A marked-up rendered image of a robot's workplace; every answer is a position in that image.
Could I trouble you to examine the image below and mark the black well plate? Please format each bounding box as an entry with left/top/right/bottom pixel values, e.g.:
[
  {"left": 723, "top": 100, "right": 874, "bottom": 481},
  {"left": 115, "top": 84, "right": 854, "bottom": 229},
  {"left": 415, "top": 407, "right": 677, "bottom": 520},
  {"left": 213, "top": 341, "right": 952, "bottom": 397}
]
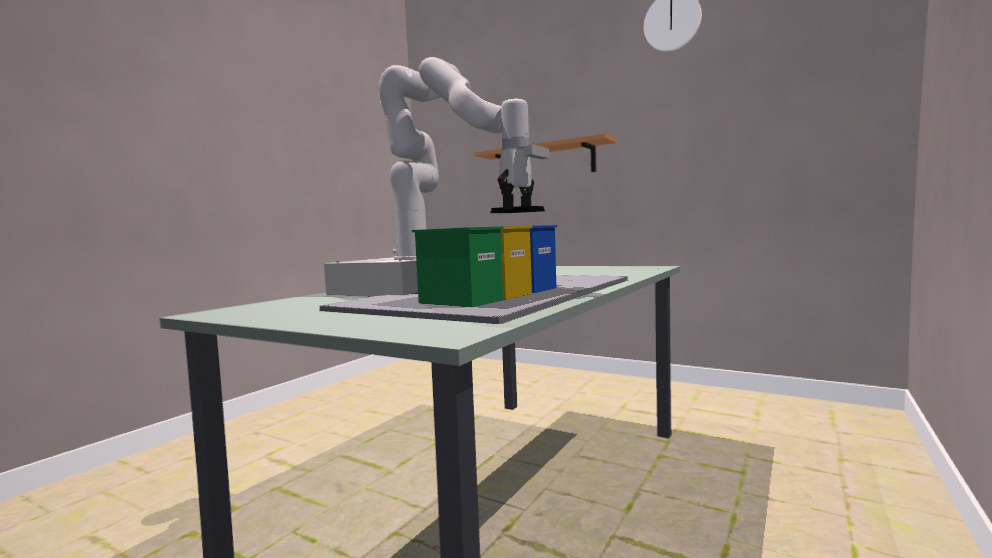
[{"left": 491, "top": 206, "right": 545, "bottom": 213}]

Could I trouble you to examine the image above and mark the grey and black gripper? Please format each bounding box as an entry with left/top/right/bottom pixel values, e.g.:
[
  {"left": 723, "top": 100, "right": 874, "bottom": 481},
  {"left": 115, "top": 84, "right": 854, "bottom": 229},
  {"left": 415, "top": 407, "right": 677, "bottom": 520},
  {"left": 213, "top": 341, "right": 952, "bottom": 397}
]
[{"left": 497, "top": 148, "right": 534, "bottom": 209}]

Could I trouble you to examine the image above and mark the blue open bin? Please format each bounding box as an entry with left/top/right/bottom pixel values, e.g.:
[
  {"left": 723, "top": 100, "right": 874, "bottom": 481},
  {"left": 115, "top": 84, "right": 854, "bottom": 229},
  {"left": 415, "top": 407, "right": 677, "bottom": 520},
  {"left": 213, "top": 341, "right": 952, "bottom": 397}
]
[{"left": 530, "top": 225, "right": 557, "bottom": 293}]

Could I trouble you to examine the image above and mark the yellow open-top bin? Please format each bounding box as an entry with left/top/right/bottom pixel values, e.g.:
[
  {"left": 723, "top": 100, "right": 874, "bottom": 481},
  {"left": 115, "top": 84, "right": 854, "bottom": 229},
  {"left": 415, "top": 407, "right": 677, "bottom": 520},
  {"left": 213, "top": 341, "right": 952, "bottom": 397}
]
[{"left": 500, "top": 226, "right": 532, "bottom": 300}]

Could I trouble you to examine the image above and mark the green bin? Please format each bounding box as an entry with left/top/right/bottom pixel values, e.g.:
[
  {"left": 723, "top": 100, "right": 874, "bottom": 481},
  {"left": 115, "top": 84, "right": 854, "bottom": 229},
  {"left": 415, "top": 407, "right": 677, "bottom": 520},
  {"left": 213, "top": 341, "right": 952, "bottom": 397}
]
[{"left": 415, "top": 227, "right": 503, "bottom": 307}]

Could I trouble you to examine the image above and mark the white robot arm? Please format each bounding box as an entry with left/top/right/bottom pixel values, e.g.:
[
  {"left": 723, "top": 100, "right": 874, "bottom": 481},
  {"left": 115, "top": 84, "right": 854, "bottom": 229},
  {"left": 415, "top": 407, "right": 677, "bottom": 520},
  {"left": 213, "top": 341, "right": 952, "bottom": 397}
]
[{"left": 379, "top": 57, "right": 549, "bottom": 260}]

